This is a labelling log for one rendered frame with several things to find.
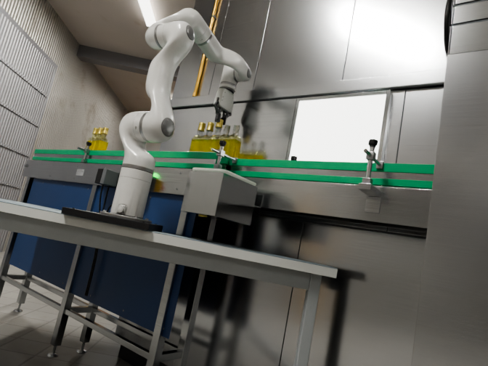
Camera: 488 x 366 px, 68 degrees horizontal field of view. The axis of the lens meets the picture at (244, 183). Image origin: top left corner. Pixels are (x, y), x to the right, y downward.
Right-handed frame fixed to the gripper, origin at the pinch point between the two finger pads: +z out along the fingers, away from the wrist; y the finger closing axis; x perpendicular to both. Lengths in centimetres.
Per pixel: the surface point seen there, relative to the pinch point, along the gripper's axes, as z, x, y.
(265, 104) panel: -11.9, 16.9, -11.9
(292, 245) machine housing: 54, 44, -15
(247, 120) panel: -3.8, 7.9, -11.9
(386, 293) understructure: 65, 85, -15
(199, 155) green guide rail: 23.2, 4.7, 13.8
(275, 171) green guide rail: 26.5, 40.3, 3.9
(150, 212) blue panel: 52, -19, 13
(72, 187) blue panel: 45, -95, 14
